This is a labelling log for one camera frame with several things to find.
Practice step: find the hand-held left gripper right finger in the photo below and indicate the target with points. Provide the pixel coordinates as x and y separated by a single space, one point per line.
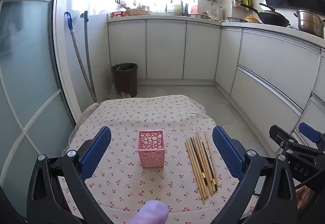
228 153

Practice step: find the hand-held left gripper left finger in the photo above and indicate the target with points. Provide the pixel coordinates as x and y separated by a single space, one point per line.
97 153

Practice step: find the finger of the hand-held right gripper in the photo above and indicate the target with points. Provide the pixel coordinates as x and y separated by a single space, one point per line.
308 132
281 137

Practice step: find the pile of bamboo chopsticks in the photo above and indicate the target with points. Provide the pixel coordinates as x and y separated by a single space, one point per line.
194 170

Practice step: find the pink perforated utensil holder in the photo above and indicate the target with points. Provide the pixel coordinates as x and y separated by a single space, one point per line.
151 158

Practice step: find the person's right hand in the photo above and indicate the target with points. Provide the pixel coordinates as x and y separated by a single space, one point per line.
303 198

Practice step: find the dark brown chopstick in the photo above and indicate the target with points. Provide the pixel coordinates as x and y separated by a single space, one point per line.
208 163
198 160

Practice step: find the cherry print tablecloth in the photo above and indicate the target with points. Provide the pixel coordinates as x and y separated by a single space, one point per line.
121 125

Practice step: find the clear plastic bag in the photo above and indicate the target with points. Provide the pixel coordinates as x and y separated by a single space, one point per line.
115 93

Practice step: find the white drawer cabinet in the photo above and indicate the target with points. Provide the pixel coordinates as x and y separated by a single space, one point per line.
274 66

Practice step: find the brown trash bin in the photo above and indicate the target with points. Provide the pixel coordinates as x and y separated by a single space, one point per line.
125 79

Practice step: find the frosted glass door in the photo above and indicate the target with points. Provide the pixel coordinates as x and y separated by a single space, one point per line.
25 74

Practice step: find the white kitchen countertop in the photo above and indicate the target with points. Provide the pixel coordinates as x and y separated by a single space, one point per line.
279 29

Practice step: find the steel stock pot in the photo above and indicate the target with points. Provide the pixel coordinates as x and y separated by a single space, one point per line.
309 23

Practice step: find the black wok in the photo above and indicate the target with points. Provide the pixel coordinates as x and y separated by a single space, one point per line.
274 19

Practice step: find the yellow lidded pot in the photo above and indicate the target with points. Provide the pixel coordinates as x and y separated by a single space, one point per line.
251 19

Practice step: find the white base cabinet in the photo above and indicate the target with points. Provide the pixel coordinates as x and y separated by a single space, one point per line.
165 48

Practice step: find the steel bowl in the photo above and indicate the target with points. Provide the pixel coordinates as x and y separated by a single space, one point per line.
236 20

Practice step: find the clear glass jar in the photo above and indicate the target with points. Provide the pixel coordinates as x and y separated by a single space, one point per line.
219 13

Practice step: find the steel basin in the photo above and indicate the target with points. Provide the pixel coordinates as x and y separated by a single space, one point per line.
198 16

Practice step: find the red plastic basket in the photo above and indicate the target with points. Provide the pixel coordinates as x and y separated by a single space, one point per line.
118 14

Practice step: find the wicker basket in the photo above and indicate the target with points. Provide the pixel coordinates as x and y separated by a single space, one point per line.
137 12

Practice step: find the red package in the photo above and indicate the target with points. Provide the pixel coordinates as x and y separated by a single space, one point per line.
194 9

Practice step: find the white kettle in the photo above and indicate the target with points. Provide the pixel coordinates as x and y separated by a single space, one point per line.
174 7

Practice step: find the wall rack with yellow bags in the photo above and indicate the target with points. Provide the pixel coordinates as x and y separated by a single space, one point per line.
241 3

